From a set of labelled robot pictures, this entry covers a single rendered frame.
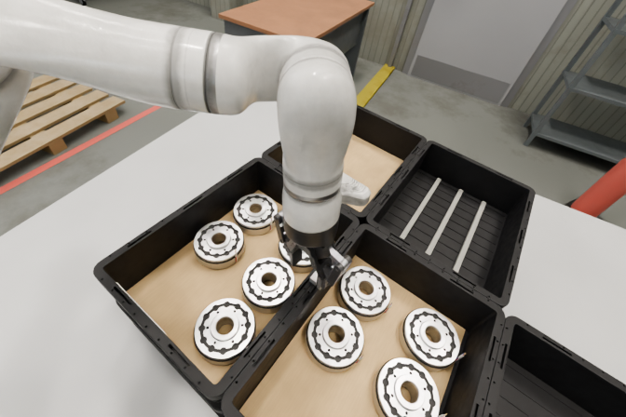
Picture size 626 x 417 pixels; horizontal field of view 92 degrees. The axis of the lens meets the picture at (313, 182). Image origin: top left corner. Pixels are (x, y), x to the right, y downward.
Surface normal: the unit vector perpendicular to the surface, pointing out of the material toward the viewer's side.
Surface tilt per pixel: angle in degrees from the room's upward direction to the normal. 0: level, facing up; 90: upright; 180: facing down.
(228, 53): 34
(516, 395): 0
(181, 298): 0
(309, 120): 95
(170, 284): 0
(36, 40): 53
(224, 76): 61
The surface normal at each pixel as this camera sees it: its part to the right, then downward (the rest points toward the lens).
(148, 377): 0.13, -0.69
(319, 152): 0.05, 0.85
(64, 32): 0.25, -0.04
